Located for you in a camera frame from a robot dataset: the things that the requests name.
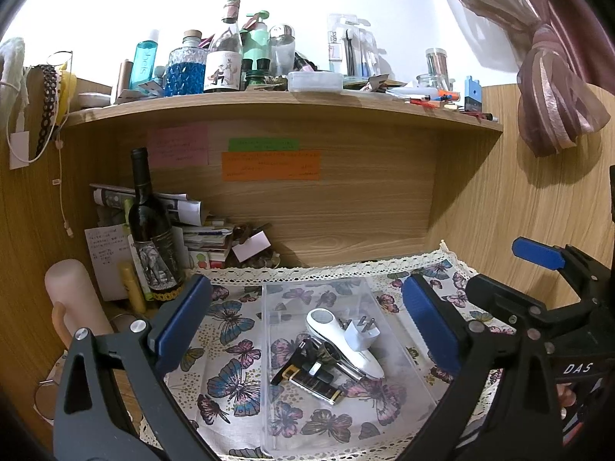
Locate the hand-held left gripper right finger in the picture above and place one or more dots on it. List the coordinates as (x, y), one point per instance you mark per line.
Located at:
(430, 321)

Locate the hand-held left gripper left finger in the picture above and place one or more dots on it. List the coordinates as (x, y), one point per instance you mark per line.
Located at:
(185, 317)

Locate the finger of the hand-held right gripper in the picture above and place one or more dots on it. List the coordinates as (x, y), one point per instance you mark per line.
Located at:
(504, 297)
(538, 252)

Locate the white plug adapter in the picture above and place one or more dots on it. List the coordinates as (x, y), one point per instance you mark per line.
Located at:
(360, 336)

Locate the white handheld device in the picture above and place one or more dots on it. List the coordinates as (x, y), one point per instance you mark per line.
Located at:
(336, 341)

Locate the black gold lighter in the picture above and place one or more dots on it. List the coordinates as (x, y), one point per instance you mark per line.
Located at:
(317, 386)

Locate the clear plastic box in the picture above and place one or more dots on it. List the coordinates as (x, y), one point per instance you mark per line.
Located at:
(298, 422)

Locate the person's right hand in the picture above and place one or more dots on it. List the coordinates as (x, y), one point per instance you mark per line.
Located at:
(567, 396)

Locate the butterfly print lace cloth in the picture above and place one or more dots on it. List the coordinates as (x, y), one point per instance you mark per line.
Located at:
(230, 345)

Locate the yellow lip balm tube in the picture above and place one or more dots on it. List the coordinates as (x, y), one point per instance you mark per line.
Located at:
(133, 288)

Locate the fruit print box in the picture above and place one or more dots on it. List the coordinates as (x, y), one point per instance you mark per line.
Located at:
(202, 259)

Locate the dark wine bottle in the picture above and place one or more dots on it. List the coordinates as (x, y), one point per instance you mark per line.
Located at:
(153, 230)

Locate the pile of small coins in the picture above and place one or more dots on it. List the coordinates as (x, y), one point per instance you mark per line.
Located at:
(262, 261)

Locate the white handwritten note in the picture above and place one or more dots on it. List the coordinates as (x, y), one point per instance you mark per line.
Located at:
(108, 259)

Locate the white paper pad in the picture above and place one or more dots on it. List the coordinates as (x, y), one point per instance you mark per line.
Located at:
(251, 246)

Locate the pale pink cylinder bottle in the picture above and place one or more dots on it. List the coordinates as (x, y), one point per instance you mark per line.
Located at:
(77, 293)

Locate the rolled newspaper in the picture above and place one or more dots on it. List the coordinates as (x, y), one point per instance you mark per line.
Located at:
(168, 201)

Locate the round metal mirror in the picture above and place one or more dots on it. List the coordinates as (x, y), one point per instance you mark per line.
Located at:
(45, 401)

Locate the pink sticky note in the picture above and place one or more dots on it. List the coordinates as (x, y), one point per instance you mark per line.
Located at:
(178, 146)

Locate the orange paper note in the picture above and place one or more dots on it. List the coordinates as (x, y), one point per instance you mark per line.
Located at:
(269, 165)

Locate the pile of pens and markers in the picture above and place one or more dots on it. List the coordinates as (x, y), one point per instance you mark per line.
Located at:
(442, 101)

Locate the green sticky note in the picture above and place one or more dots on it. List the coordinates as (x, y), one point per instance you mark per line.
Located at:
(263, 144)

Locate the pink curtain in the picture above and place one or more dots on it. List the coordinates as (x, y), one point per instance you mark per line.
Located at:
(552, 57)

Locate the white bowl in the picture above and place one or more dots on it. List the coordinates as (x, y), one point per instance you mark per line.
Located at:
(93, 100)

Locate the faceted glass bottle blue liquid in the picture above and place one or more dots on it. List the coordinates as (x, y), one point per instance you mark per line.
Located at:
(186, 74)

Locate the brown cardboard tube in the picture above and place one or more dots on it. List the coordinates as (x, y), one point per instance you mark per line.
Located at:
(126, 79)

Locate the dark ink bottle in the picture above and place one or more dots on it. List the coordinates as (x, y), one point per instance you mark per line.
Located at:
(254, 79)

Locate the patterned headband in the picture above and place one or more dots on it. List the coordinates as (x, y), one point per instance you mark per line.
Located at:
(47, 105)

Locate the clear bottle illustrated label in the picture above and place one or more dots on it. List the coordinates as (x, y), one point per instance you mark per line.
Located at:
(223, 62)

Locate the blue mouthwash bottle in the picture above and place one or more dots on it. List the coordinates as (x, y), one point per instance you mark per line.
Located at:
(146, 60)

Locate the blister pack of tools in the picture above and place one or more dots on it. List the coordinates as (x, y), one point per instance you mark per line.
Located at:
(341, 43)
(367, 50)

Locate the clear lidded plastic container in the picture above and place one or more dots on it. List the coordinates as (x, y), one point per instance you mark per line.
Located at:
(314, 81)

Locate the clear bottle silver cap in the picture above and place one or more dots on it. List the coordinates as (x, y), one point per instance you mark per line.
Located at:
(282, 53)

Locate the green pump bottle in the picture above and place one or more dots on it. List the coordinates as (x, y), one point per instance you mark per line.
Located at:
(255, 43)

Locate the white cloth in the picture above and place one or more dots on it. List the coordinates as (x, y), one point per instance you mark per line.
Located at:
(10, 67)

